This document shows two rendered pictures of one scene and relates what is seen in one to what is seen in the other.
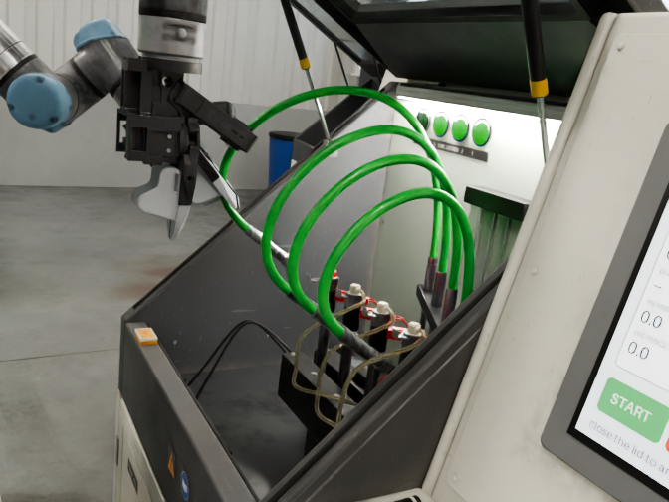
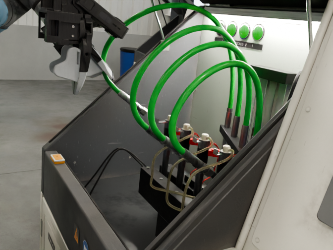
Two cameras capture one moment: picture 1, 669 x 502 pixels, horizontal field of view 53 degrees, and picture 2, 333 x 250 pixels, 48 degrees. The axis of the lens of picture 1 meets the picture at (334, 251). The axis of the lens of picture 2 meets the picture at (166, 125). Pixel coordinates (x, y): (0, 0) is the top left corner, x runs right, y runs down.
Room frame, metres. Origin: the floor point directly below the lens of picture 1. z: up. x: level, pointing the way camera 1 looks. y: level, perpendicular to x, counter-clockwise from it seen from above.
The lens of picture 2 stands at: (0.10, 0.04, 1.39)
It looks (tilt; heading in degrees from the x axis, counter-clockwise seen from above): 16 degrees down; 358
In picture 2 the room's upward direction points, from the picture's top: 7 degrees clockwise
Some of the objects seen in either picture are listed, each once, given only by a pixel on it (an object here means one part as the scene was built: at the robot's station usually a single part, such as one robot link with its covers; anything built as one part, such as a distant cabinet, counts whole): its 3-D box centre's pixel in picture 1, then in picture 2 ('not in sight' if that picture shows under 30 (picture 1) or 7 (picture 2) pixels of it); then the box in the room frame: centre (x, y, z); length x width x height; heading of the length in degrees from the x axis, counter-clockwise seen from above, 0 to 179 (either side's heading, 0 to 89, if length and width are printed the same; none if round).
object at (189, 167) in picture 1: (184, 167); (83, 47); (0.79, 0.19, 1.32); 0.05 x 0.02 x 0.09; 30
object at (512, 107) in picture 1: (488, 104); (262, 14); (1.19, -0.23, 1.43); 0.54 x 0.03 x 0.02; 29
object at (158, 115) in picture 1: (161, 112); (67, 11); (0.80, 0.22, 1.38); 0.09 x 0.08 x 0.12; 120
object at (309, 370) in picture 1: (348, 437); (183, 216); (0.95, -0.06, 0.91); 0.34 x 0.10 x 0.15; 29
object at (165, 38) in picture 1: (172, 41); not in sight; (0.80, 0.21, 1.46); 0.08 x 0.08 x 0.05
